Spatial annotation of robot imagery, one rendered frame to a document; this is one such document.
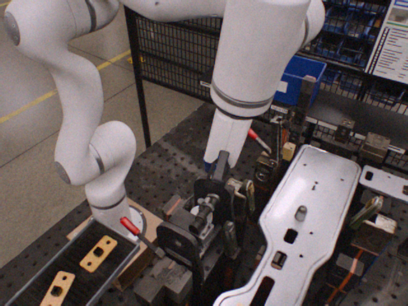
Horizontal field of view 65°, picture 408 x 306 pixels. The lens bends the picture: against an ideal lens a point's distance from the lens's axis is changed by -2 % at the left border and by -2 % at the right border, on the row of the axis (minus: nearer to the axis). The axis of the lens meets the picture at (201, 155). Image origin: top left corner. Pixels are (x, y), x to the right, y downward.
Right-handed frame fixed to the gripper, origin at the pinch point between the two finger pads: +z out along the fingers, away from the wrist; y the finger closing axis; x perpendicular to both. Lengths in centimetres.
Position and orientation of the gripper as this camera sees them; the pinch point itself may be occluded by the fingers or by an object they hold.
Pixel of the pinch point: (220, 163)
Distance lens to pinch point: 56.6
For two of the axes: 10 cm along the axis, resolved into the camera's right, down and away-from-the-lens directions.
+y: -2.5, 7.5, -6.1
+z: -1.2, 6.0, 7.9
